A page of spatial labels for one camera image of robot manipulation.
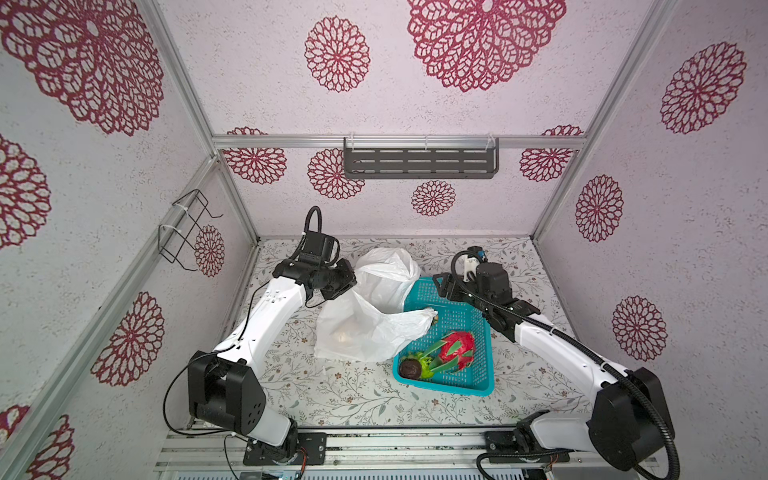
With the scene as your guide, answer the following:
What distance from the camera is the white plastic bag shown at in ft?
2.45

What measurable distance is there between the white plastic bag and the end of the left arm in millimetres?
29

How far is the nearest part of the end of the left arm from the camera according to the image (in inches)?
22.7
